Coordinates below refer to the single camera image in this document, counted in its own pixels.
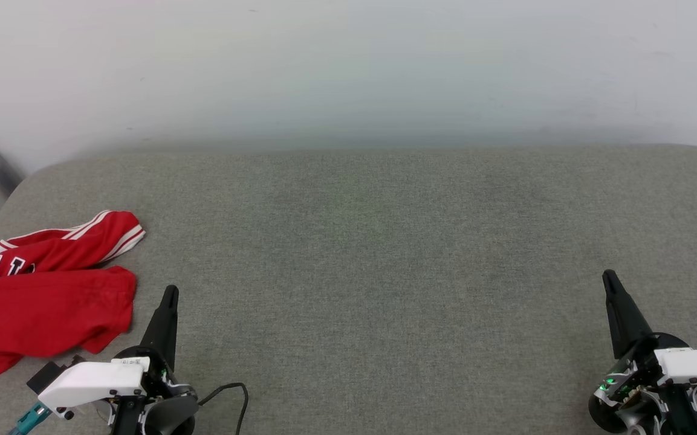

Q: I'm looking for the thin black cable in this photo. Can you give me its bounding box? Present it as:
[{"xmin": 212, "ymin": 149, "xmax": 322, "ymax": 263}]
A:
[{"xmin": 197, "ymin": 382, "xmax": 250, "ymax": 435}]

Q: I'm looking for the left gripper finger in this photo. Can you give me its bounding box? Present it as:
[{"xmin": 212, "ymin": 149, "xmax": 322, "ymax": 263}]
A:
[{"xmin": 140, "ymin": 285, "xmax": 180, "ymax": 370}]

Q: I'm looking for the red basketball jersey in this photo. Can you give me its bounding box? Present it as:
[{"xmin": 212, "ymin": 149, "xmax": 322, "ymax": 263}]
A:
[{"xmin": 0, "ymin": 210, "xmax": 146, "ymax": 376}]

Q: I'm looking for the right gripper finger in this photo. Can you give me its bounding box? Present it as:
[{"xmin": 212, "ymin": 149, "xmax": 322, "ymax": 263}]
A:
[{"xmin": 602, "ymin": 269, "xmax": 655, "ymax": 361}]

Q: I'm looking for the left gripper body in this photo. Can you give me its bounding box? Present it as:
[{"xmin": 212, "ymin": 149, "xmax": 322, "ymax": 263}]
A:
[{"xmin": 38, "ymin": 346, "xmax": 198, "ymax": 435}]

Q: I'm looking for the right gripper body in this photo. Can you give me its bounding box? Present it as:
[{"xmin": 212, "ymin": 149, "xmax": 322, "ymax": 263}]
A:
[{"xmin": 588, "ymin": 332, "xmax": 697, "ymax": 435}]

